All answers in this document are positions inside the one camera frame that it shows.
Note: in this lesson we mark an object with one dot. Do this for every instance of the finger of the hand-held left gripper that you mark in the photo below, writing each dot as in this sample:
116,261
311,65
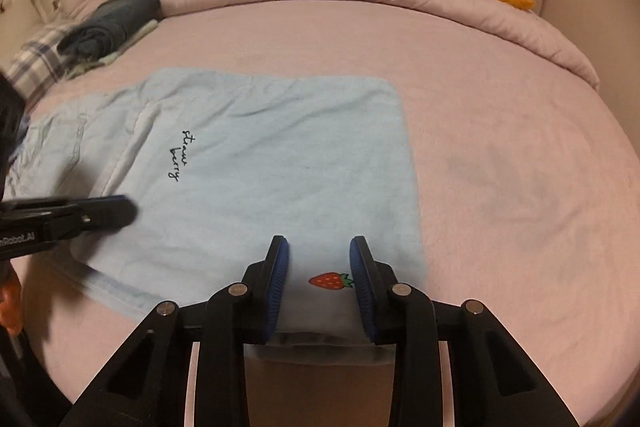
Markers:
107,213

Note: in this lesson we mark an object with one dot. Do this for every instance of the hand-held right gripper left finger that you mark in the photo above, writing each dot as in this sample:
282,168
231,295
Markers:
280,277

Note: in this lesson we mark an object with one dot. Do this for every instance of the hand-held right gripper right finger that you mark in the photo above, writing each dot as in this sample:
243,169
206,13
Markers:
359,277

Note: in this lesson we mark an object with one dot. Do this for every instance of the light blue pants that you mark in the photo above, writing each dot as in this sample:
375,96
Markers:
280,157

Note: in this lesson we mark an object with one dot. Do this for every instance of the person's left hand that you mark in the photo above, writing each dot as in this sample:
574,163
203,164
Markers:
10,307

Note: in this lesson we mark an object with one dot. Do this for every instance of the plaid folded cloth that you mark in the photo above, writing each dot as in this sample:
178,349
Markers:
35,62

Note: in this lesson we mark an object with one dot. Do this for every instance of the light green folded cloth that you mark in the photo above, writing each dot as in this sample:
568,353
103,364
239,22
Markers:
137,34

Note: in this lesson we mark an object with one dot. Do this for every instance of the pink bed sheet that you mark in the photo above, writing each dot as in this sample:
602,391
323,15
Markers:
500,157

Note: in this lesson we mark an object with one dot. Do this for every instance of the dark blue folded clothing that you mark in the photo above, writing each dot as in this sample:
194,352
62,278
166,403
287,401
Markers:
110,22

